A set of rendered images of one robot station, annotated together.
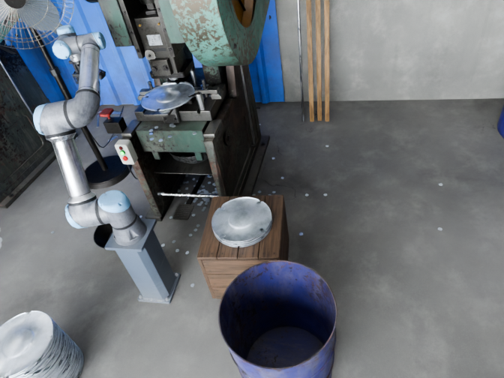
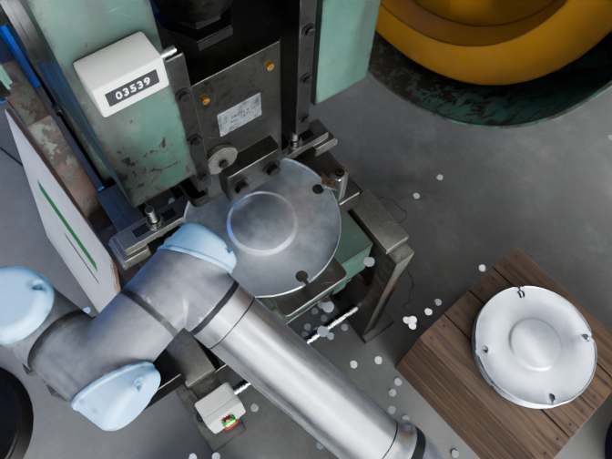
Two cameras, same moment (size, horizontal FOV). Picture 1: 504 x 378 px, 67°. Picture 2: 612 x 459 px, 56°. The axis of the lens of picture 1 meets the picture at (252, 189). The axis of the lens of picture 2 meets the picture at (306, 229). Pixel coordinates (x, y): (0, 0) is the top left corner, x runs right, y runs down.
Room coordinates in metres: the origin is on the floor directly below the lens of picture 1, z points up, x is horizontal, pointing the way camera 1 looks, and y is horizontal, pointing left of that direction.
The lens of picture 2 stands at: (1.58, 0.70, 1.74)
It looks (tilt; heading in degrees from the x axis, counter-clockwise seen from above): 65 degrees down; 300
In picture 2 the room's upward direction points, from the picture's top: 5 degrees clockwise
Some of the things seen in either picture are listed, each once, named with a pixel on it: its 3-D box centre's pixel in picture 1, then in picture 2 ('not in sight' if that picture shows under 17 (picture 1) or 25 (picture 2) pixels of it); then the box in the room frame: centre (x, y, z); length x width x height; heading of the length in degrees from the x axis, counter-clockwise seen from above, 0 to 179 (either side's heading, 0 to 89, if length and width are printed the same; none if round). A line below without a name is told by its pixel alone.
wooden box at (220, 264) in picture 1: (247, 247); (504, 362); (1.28, 0.08, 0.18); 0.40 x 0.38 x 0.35; 166
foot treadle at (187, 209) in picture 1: (196, 187); not in sight; (1.88, 0.34, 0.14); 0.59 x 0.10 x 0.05; 160
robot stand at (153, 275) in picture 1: (146, 262); not in sight; (1.27, 0.59, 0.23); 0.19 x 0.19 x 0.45; 72
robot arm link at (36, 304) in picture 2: (69, 39); (28, 315); (1.91, 0.71, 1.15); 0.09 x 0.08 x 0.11; 178
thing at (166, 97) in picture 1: (168, 96); (262, 222); (1.89, 0.34, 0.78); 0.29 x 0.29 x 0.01
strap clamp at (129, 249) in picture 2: (150, 89); (150, 224); (2.06, 0.46, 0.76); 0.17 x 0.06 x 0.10; 70
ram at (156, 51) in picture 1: (160, 41); (225, 106); (1.97, 0.31, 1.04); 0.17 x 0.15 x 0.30; 160
